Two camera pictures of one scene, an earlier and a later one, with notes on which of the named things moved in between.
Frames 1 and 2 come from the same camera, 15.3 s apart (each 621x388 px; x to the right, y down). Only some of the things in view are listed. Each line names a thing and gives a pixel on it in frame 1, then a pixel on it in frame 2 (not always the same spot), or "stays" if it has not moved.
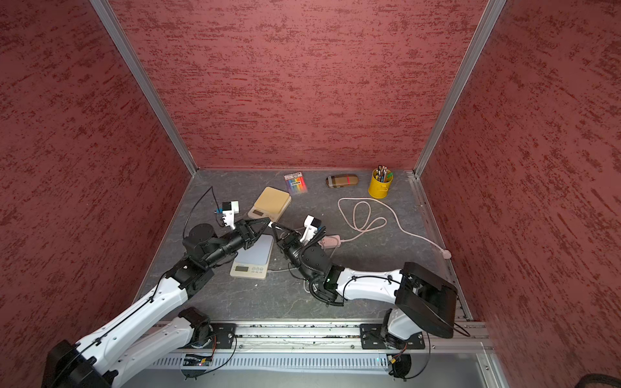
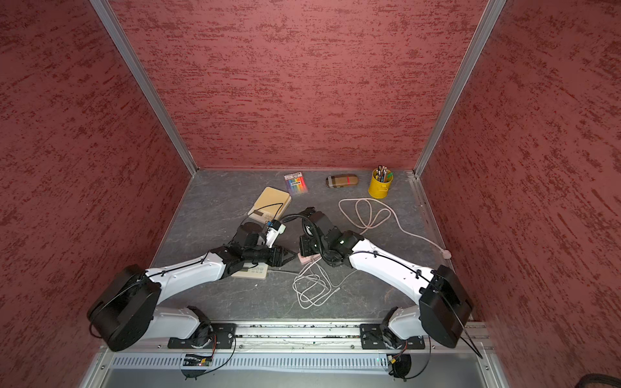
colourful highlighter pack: (296, 183) stays
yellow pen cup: (380, 183) stays
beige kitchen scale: (272, 203) stays
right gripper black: (288, 241) -> (305, 242)
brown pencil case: (335, 181) stays
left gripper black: (247, 234) -> (279, 262)
